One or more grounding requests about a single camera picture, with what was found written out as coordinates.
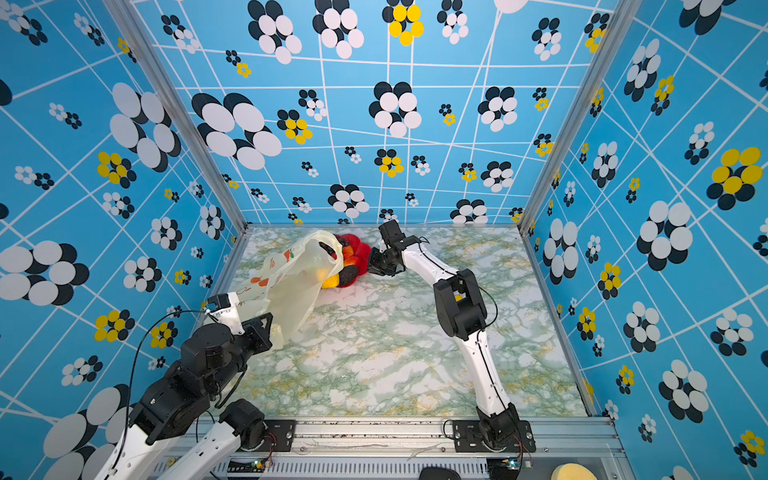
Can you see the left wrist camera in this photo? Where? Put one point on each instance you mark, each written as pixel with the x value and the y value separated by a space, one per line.
pixel 223 308

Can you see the yellow bell pepper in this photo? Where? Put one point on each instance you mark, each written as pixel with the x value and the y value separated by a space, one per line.
pixel 331 282

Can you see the red flower-shaped plate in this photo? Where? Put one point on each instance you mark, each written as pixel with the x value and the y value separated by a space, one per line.
pixel 352 244

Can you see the aluminium front rail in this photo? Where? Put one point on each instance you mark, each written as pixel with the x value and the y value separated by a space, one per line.
pixel 399 448

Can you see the yellow round object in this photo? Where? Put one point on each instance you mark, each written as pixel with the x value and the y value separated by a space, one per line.
pixel 572 471

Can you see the red yellow mango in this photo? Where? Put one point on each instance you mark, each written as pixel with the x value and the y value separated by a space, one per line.
pixel 352 260

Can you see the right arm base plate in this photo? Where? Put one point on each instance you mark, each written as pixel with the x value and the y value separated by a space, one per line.
pixel 470 436

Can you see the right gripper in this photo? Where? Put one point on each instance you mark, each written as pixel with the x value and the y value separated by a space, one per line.
pixel 374 266

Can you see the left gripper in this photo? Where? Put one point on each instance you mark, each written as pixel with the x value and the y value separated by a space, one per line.
pixel 253 328

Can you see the translucent cream plastic bag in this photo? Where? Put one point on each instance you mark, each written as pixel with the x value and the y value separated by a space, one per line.
pixel 288 284

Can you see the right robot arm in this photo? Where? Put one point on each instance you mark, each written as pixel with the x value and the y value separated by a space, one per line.
pixel 463 316

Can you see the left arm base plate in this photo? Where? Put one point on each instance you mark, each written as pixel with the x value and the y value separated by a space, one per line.
pixel 271 435

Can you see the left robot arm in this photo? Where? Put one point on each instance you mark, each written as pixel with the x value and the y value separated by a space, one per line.
pixel 210 358

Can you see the dark avocado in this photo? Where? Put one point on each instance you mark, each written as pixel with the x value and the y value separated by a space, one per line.
pixel 347 276

